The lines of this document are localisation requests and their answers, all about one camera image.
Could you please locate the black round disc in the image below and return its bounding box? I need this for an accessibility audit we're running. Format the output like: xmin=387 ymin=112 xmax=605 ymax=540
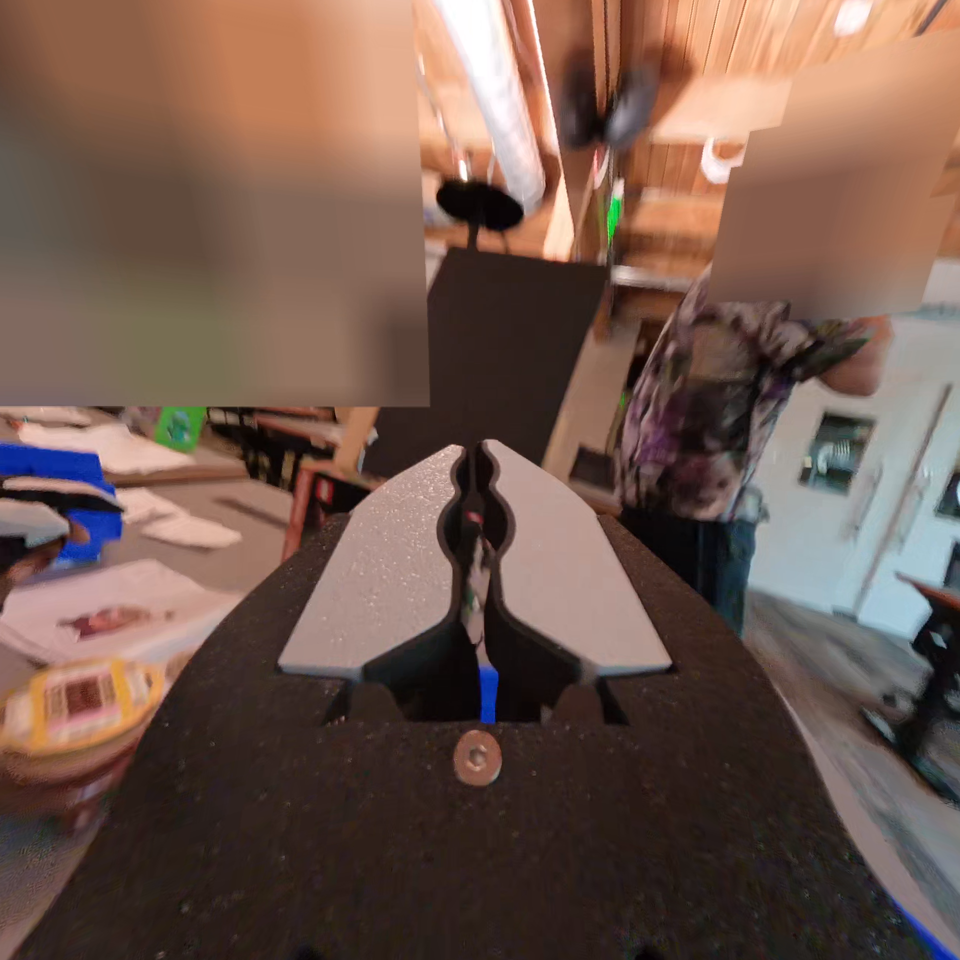
xmin=435 ymin=180 xmax=526 ymax=250

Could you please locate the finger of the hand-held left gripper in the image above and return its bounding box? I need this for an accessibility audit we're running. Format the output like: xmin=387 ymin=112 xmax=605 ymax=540
xmin=0 ymin=498 xmax=73 ymax=553

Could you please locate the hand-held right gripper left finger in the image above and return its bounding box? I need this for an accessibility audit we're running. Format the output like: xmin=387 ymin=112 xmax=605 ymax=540
xmin=278 ymin=446 xmax=474 ymax=679

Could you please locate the dark flat panel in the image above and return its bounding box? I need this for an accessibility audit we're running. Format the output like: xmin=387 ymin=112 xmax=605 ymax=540
xmin=360 ymin=248 xmax=609 ymax=481

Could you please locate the white double door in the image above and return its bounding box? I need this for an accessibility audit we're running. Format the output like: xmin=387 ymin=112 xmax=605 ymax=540
xmin=747 ymin=353 xmax=960 ymax=639

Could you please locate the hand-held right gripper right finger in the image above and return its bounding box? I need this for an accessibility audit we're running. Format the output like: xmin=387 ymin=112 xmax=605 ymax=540
xmin=477 ymin=440 xmax=672 ymax=684

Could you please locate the metal ventilation duct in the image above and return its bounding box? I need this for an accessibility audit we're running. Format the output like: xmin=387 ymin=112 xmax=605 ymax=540
xmin=435 ymin=0 xmax=549 ymax=211

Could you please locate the brick pot model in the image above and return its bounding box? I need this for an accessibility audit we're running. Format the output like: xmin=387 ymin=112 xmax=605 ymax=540
xmin=0 ymin=657 xmax=169 ymax=826

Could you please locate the green cardboard box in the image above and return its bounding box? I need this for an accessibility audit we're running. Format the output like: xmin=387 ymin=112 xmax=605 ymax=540
xmin=155 ymin=405 xmax=207 ymax=454

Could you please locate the white instruction booklet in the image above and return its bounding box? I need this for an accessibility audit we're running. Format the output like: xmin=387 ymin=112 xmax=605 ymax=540
xmin=0 ymin=558 xmax=241 ymax=669

